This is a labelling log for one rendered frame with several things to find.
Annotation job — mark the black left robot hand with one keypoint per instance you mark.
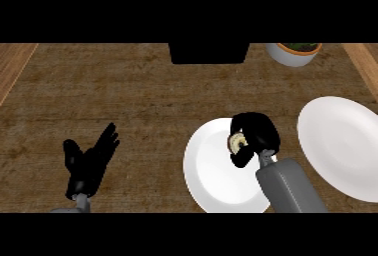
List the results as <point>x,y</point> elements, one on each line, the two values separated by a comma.
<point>89,163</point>

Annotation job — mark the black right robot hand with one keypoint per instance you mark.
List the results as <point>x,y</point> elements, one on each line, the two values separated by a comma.
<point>260,131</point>

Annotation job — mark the pale cupcake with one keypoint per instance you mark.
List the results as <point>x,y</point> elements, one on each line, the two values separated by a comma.
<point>238,142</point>

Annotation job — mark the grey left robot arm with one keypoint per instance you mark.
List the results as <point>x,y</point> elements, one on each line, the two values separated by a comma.
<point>77,204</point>

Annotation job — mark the white round plate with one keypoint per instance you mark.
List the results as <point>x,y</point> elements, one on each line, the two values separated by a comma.
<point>216,173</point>
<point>341,146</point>

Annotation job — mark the white potted plant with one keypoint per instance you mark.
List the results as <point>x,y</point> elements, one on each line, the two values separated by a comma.
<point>294,53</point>

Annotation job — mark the black box appliance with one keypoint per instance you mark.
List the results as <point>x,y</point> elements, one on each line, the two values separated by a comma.
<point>209,53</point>

